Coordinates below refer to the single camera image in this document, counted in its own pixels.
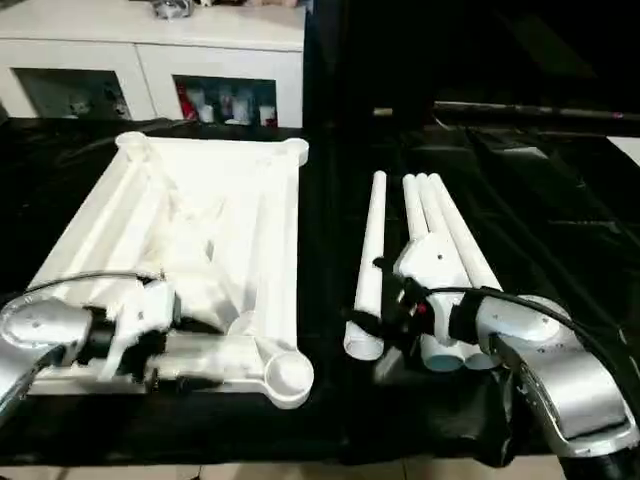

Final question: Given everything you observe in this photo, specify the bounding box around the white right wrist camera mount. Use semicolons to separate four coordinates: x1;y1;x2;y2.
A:
392;234;469;347

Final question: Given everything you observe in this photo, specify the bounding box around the white plastic table leg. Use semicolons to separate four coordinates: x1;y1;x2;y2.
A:
427;173;504;295
401;174;460;375
342;170;390;362
413;172;497;374

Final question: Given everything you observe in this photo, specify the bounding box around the dark patterned ornament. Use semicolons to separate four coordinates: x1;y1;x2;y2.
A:
148;0;197;19

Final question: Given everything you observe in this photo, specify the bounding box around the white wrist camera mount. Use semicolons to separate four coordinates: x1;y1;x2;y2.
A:
97;277;184;382
392;234;469;347

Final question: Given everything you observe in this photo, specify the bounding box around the red cabinet item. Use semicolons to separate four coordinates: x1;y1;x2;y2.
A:
177;84;199;119

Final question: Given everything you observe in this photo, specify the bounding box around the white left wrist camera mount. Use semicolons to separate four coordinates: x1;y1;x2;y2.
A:
97;277;184;382

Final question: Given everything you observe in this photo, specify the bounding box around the white flat board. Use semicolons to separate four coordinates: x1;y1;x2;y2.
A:
606;133;640;167

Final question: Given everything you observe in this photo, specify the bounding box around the black plastic table mat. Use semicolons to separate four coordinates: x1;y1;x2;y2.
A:
0;115;640;470

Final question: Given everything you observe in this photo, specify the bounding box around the white glass-door cabinet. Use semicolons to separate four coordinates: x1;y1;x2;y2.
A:
0;0;306;129

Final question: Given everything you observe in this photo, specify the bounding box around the white plastic table top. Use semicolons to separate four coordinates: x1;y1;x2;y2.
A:
24;130;316;412

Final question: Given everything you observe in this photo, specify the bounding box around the large black backdrop sheet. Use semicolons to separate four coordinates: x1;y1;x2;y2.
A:
302;0;640;117

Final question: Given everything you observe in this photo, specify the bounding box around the long dark metal rod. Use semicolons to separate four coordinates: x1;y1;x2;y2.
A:
432;99;640;124

